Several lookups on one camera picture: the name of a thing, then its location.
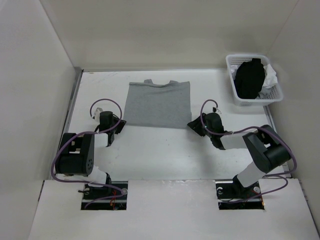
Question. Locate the grey tank top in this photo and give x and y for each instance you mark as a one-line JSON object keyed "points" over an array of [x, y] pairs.
{"points": [[158, 105]]}

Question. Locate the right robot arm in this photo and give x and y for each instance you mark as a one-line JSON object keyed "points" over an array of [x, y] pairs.
{"points": [[264, 145]]}

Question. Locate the white plastic basket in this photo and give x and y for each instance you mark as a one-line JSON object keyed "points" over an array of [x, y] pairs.
{"points": [[237, 59]]}

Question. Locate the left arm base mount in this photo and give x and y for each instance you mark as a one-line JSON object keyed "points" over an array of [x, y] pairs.
{"points": [[96, 198]]}

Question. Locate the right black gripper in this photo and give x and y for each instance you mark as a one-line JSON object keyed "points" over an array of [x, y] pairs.
{"points": [[195, 125]]}

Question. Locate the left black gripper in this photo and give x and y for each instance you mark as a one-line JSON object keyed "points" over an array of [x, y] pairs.
{"points": [[120, 126]]}

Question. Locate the white tank top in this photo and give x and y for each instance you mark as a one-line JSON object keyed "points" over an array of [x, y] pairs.
{"points": [[269, 82]]}

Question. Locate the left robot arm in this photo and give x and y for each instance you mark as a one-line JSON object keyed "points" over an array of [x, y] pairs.
{"points": [[77, 160]]}

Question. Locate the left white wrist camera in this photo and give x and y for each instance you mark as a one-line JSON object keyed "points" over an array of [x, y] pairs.
{"points": [[97, 113]]}

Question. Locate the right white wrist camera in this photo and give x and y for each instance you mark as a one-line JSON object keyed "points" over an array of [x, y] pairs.
{"points": [[216, 110]]}

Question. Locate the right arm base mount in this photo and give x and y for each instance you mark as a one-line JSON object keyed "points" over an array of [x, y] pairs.
{"points": [[240, 200]]}

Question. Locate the black tank top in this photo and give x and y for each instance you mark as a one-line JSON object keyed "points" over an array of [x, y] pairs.
{"points": [[249, 79]]}

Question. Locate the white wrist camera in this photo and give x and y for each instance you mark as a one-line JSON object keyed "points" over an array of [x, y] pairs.
{"points": [[216, 110], [97, 113]]}

